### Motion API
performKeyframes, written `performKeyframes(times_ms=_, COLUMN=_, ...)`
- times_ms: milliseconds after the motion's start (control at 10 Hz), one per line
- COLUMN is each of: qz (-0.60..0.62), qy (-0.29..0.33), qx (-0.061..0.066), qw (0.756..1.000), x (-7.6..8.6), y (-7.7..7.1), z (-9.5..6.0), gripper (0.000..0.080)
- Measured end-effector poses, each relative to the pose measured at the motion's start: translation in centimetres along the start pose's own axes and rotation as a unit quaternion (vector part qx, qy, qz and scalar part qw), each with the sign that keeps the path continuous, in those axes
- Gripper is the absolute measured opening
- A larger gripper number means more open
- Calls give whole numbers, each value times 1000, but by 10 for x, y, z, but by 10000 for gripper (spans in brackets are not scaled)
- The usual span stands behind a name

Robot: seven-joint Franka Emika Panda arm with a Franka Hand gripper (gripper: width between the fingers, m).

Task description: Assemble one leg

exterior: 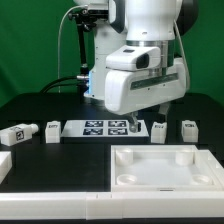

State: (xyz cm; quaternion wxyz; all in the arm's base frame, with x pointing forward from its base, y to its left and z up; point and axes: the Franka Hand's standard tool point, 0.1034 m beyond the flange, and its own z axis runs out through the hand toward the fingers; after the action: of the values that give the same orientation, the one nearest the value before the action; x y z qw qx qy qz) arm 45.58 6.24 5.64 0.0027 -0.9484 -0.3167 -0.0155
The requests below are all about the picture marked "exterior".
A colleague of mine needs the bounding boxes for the black camera stand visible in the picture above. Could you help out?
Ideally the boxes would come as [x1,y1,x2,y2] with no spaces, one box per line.
[68,4,108,92]

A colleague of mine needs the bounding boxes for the grey cable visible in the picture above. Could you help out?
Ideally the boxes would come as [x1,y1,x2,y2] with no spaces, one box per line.
[57,4,88,94]

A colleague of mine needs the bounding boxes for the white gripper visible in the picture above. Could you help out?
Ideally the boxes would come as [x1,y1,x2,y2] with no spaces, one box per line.
[105,58,186,133]

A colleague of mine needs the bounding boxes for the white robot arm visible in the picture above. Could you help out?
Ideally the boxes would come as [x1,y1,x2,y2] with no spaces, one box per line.
[73,0,197,132]

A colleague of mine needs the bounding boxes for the white square tabletop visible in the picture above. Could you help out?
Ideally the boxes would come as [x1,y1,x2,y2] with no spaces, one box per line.
[111,145,224,192]

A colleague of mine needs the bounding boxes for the black cables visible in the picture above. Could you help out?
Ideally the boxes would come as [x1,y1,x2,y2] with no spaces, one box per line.
[39,75,84,94]

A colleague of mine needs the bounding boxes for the white front fence bar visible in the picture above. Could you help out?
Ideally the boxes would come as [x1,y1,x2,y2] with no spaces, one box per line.
[0,191,224,220]

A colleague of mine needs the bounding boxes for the white right fence bar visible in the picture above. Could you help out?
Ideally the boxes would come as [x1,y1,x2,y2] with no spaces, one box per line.
[200,150,224,189]

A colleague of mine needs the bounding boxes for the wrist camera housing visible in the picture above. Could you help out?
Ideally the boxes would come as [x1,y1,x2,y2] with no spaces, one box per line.
[106,45,161,71]

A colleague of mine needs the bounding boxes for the marker sheet with tags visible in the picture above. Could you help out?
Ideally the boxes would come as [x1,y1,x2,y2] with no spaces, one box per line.
[62,120,149,138]

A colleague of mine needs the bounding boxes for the white left fence bar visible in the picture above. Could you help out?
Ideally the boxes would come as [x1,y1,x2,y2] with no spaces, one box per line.
[0,152,12,184]

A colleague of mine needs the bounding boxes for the white fence bar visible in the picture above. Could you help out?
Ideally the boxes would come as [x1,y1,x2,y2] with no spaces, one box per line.
[0,152,12,184]
[0,191,224,220]
[200,150,224,189]

